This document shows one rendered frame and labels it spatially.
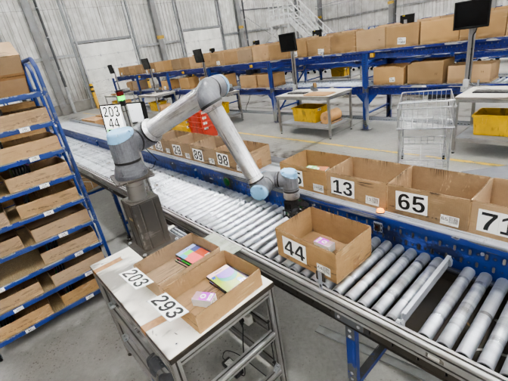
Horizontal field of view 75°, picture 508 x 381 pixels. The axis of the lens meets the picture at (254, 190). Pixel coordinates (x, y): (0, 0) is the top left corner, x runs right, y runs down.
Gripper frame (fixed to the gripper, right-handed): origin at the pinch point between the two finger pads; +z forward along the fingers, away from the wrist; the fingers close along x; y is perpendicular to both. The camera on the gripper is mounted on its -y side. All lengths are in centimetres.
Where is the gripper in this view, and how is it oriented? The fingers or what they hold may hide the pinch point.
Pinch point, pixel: (298, 227)
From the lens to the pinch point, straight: 199.3
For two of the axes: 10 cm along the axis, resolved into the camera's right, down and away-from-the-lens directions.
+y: -7.3, 3.8, -5.8
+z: 1.5, 9.0, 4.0
